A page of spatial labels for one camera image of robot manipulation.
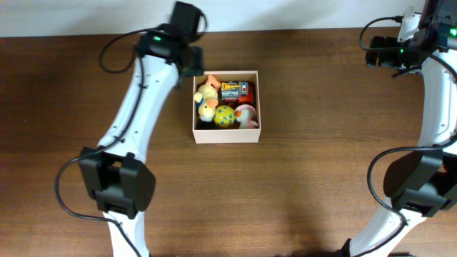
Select yellow plush duck toy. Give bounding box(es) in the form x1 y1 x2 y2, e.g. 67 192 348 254
194 75 222 122

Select red silver toy truck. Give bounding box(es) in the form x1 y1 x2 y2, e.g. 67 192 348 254
221 81 255 108

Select yellow round toy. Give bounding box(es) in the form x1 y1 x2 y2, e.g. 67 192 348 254
214 105 236 129

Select pink cardboard box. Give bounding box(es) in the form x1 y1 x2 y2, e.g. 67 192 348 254
192 71 261 143

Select pink white duck figure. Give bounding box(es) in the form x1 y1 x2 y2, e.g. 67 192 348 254
235 104 258 129

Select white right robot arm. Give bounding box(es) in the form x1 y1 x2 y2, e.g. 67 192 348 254
338 0 456 256

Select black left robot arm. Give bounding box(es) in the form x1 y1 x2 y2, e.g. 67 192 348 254
79 1 206 256

